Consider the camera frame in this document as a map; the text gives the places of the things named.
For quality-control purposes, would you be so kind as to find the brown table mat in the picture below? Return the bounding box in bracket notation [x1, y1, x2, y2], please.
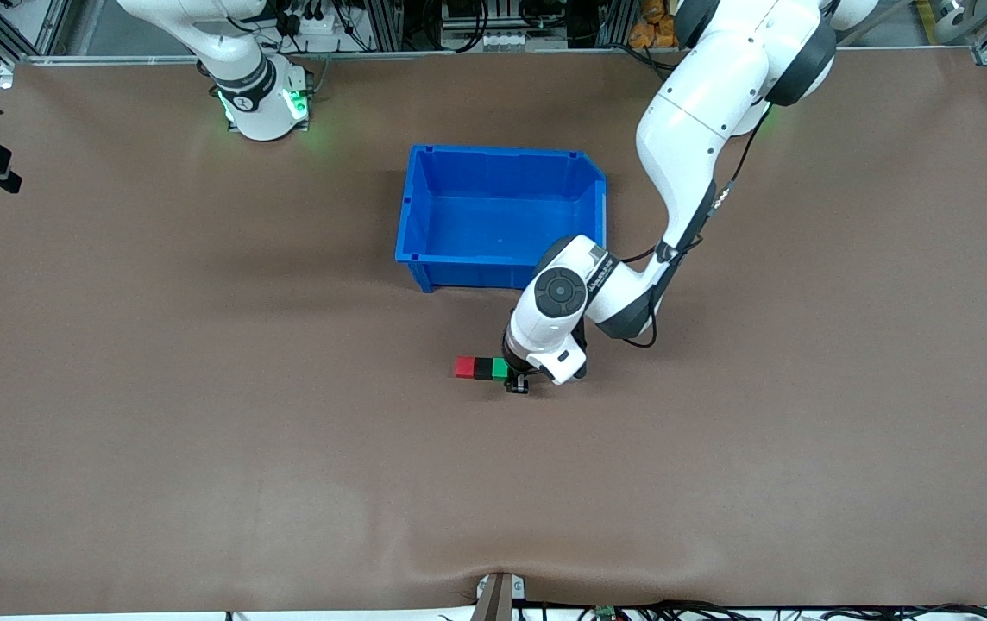
[0, 47, 987, 615]

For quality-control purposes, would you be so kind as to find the metal table clamp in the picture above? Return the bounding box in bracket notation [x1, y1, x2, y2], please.
[475, 572, 528, 621]

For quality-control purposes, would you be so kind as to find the white power strip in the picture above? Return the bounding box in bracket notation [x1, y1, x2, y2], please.
[280, 10, 344, 41]

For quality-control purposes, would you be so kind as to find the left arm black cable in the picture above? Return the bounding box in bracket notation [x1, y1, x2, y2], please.
[621, 102, 772, 349]

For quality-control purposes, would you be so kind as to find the blue plastic storage bin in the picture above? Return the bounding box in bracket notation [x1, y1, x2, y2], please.
[394, 144, 609, 294]

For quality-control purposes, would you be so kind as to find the orange snack bag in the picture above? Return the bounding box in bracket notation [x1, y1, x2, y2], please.
[629, 0, 686, 49]

